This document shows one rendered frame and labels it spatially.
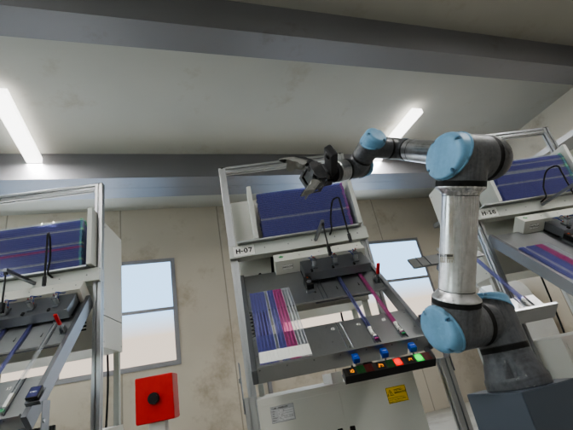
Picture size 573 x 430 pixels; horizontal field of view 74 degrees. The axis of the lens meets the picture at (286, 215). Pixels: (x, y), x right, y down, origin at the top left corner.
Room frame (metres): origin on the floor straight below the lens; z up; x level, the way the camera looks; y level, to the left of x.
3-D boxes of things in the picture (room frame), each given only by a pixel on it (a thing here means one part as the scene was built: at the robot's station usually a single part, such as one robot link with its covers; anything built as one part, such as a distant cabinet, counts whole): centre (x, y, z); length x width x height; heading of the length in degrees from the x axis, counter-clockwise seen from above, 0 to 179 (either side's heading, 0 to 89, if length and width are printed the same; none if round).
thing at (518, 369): (1.08, -0.48, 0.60); 0.15 x 0.15 x 0.10
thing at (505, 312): (1.07, -0.48, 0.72); 0.13 x 0.12 x 0.14; 116
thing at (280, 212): (2.02, -0.10, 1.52); 0.51 x 0.13 x 0.27; 98
